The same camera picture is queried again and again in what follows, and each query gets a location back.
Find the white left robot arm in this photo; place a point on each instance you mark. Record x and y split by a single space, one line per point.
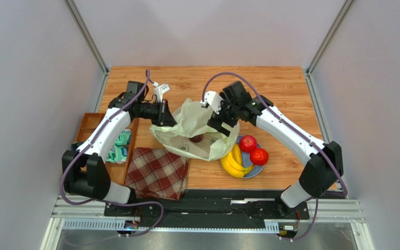
84 170

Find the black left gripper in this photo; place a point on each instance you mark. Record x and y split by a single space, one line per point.
164 117

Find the aluminium frame rail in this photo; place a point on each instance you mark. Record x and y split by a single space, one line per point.
335 223

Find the orange wooden organizer tray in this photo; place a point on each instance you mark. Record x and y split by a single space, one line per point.
105 140

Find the dark purple fake fruit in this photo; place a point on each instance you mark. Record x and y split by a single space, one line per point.
197 138

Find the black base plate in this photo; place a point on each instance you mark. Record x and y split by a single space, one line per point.
210 209

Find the red plaid cloth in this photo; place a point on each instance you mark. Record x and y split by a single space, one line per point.
157 173

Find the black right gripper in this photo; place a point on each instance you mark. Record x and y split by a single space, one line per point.
222 116

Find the pale green plastic bag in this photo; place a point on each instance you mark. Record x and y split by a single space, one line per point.
192 120

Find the blue plastic plate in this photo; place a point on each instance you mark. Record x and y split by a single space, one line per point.
247 162

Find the red fake apple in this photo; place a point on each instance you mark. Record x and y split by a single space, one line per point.
247 143

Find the red fake tomato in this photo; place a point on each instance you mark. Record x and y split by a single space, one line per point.
259 156

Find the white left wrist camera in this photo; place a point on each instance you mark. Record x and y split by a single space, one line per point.
159 90

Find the yellow fake banana bunch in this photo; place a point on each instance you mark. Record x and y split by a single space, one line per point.
232 163

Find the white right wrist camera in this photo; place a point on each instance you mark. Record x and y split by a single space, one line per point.
212 99

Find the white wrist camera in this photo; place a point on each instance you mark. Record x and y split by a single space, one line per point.
159 90
212 99

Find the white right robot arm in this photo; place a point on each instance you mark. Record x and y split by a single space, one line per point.
323 162

